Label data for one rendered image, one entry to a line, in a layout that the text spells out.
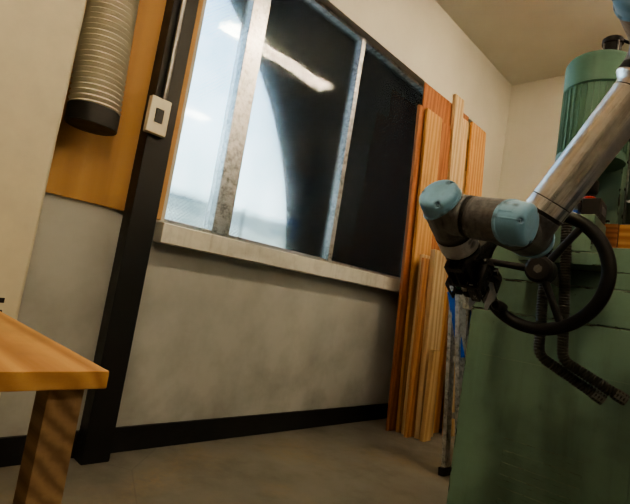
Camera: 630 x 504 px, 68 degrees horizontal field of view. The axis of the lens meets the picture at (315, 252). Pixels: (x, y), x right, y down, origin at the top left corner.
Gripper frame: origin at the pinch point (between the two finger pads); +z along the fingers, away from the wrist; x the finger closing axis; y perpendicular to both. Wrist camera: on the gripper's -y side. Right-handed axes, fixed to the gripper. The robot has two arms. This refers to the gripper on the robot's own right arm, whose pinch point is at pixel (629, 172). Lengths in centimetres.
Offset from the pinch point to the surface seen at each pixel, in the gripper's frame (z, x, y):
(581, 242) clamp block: 6.4, 19.8, 9.3
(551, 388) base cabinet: 11, 55, -1
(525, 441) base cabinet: 15, 69, -1
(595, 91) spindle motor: 11.3, -26.2, -7.3
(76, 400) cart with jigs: 44, 63, 99
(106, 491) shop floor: 114, 111, 50
